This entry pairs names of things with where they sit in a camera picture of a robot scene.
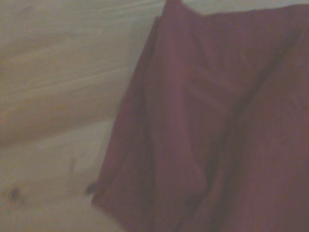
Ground rust red shorts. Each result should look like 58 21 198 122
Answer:
91 0 309 232

